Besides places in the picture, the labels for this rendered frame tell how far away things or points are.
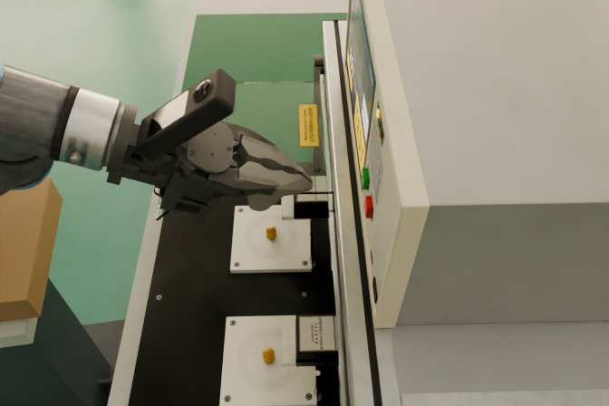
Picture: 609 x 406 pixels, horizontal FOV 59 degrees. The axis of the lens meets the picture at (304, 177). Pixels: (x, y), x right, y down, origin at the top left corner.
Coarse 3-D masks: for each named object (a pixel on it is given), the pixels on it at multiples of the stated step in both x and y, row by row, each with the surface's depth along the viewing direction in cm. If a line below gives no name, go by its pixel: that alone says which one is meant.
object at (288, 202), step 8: (288, 200) 96; (296, 200) 91; (304, 200) 91; (312, 200) 91; (320, 200) 91; (288, 208) 95; (296, 208) 92; (304, 208) 92; (312, 208) 92; (320, 208) 92; (288, 216) 94; (296, 216) 93; (304, 216) 93; (312, 216) 93; (320, 216) 93
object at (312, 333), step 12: (300, 324) 81; (312, 324) 81; (324, 324) 81; (288, 336) 84; (300, 336) 80; (312, 336) 80; (324, 336) 80; (288, 348) 83; (300, 348) 79; (312, 348) 79; (324, 348) 79; (288, 360) 82; (300, 360) 80; (312, 360) 80; (324, 360) 80; (336, 360) 80
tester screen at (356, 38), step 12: (360, 12) 63; (360, 24) 64; (348, 36) 77; (360, 36) 64; (348, 48) 78; (360, 48) 64; (360, 60) 64; (348, 72) 78; (372, 84) 54; (360, 108) 65
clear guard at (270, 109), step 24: (240, 96) 87; (264, 96) 87; (288, 96) 87; (312, 96) 87; (240, 120) 83; (264, 120) 83; (288, 120) 83; (288, 144) 79; (312, 168) 76; (312, 192) 74
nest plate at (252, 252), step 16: (240, 208) 107; (272, 208) 107; (240, 224) 105; (256, 224) 105; (272, 224) 105; (288, 224) 105; (304, 224) 105; (240, 240) 102; (256, 240) 102; (272, 240) 102; (288, 240) 102; (304, 240) 102; (240, 256) 100; (256, 256) 100; (272, 256) 100; (288, 256) 100; (304, 256) 100; (240, 272) 99; (256, 272) 99; (272, 272) 99
